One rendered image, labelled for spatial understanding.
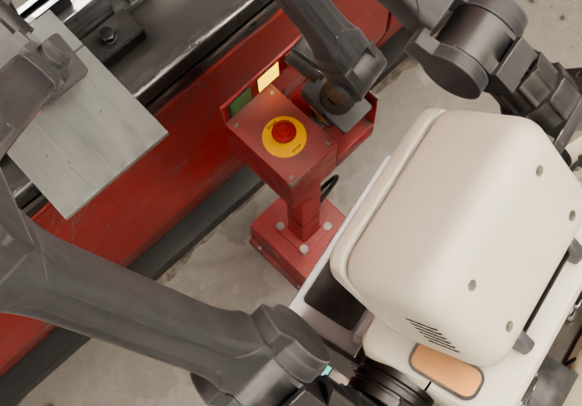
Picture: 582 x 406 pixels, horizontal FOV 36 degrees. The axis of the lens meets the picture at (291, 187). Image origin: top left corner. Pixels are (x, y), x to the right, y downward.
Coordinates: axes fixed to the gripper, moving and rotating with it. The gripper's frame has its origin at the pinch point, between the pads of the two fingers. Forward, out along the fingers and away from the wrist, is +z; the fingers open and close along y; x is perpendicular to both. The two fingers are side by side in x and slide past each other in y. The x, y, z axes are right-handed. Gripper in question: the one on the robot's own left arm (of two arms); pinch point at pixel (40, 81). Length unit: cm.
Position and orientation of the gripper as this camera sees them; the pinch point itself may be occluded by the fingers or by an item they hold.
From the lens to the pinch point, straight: 130.0
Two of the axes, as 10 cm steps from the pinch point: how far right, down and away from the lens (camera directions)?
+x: 6.1, 7.6, 2.1
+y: -7.4, 6.5, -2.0
